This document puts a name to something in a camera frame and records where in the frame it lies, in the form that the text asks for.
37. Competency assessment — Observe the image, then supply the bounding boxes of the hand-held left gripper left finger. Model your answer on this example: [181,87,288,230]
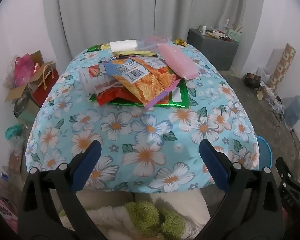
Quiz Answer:
[17,139,115,240]

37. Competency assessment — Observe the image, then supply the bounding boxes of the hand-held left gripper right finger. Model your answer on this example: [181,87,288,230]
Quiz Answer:
[199,139,284,240]

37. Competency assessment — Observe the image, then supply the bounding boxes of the red foil wrapper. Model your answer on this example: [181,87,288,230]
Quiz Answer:
[96,87,140,106]

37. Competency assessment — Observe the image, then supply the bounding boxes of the large green foil bag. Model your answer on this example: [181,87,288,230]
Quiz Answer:
[89,79,190,109]

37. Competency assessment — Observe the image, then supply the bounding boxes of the white paper cup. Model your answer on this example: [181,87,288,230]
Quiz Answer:
[110,39,137,52]

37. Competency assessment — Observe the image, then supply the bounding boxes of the blue bin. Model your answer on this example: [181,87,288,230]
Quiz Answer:
[255,135,273,170]

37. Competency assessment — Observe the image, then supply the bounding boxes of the clear water jug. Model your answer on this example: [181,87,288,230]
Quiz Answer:
[284,94,300,130]

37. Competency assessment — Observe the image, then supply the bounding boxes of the white towel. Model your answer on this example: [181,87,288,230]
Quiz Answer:
[59,192,211,240]

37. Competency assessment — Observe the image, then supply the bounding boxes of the blue floral blanket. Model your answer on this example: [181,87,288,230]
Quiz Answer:
[25,44,259,193]

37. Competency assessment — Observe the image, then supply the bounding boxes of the green plush cloth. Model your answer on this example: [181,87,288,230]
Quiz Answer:
[125,200,186,238]

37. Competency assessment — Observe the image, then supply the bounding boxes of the teal plastic bag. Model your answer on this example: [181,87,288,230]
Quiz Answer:
[5,124,26,141]

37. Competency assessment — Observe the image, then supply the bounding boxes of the white strawberry packet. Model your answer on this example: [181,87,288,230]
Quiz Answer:
[79,64,113,93]

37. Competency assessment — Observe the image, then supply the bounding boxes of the orange snack bag barcode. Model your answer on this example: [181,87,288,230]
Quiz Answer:
[104,59,165,105]

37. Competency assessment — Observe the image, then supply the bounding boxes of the dark brown bag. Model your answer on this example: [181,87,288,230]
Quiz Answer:
[245,72,261,88]

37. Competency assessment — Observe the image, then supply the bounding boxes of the white plastic bag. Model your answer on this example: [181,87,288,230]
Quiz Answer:
[256,66,274,85]

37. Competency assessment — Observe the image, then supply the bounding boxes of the pink patterned cloth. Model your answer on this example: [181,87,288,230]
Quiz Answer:
[0,192,18,233]

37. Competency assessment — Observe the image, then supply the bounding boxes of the pink snack packet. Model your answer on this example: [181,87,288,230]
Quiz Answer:
[130,56,182,110]

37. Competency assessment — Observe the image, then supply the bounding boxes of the patterned wrapping roll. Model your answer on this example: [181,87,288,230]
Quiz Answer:
[269,43,296,92]

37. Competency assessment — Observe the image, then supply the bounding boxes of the brown cardboard box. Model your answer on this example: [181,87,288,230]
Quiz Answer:
[4,50,54,103]

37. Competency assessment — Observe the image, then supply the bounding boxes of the pink sponge packet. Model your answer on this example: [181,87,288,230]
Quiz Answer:
[156,43,199,79]

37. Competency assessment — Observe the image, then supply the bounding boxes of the grey cabinet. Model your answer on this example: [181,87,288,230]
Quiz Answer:
[187,28,239,71]

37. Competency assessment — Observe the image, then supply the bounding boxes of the mint picket holder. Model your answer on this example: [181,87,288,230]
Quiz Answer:
[226,24,242,42]

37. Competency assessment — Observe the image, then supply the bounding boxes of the clear plastic bag pink print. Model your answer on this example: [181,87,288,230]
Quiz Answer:
[137,36,172,53]

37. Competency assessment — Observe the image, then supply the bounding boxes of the black cable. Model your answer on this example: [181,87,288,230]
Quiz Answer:
[267,95,290,128]

